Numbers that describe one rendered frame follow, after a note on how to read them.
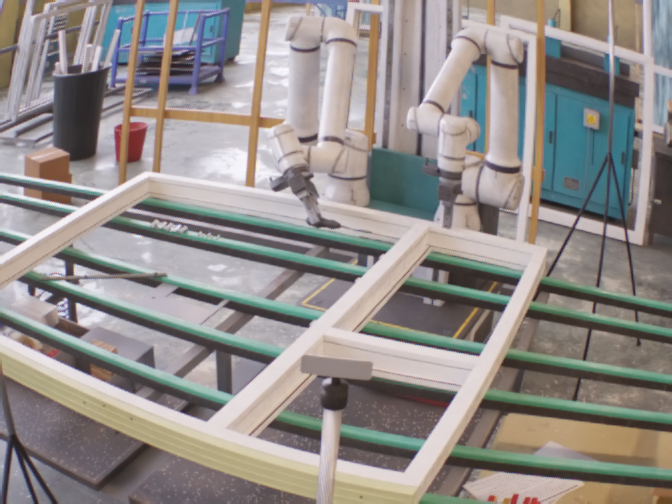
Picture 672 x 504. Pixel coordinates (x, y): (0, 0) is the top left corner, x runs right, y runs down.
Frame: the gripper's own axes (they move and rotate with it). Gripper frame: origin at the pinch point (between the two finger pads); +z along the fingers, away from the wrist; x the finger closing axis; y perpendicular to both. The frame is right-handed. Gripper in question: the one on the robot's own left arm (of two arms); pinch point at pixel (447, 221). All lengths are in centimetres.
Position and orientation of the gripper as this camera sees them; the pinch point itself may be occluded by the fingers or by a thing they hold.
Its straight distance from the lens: 301.3
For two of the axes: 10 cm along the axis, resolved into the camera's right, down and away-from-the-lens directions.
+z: -0.6, 9.3, 3.6
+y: 9.2, 1.9, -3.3
